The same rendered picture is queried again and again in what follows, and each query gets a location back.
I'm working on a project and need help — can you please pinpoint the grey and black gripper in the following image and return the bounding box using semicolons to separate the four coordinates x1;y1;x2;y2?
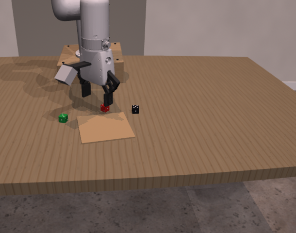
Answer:
77;47;120;107

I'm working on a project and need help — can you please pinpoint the red die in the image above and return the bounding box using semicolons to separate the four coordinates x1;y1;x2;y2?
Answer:
100;104;109;112

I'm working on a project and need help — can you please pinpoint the black die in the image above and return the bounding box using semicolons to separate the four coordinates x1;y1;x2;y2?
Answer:
132;105;139;114

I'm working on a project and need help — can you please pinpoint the tan flat mat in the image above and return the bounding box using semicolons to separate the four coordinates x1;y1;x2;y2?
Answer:
77;112;135;144

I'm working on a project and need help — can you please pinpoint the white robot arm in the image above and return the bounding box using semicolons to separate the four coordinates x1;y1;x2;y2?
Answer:
51;0;111;86

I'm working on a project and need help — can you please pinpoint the green die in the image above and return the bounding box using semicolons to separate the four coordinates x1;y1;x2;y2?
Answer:
58;114;68;123

